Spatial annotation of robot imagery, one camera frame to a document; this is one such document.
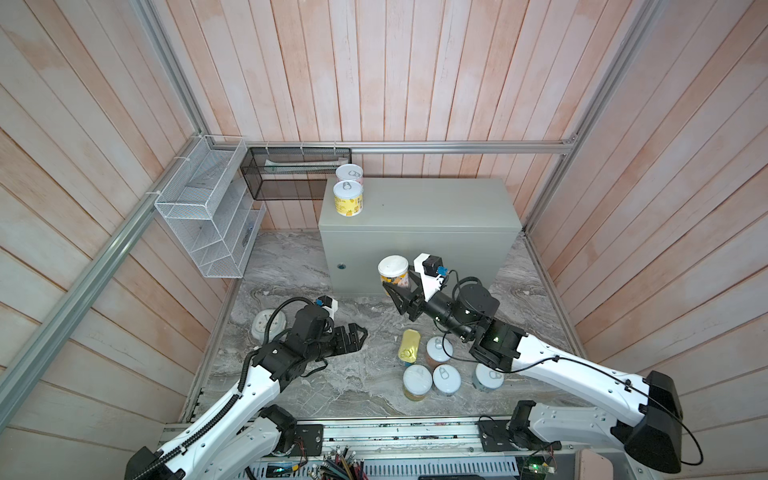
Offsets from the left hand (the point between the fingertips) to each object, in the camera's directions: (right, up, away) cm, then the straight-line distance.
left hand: (354, 342), depth 77 cm
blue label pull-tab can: (+25, -10, +1) cm, 27 cm away
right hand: (+10, +18, -12) cm, 24 cm away
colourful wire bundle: (-2, -20, -17) cm, 27 cm away
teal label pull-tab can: (+35, -10, +1) cm, 37 cm away
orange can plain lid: (+17, -10, -1) cm, 19 cm away
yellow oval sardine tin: (+16, -4, +10) cm, 19 cm away
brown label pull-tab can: (+23, -4, +6) cm, 24 cm away
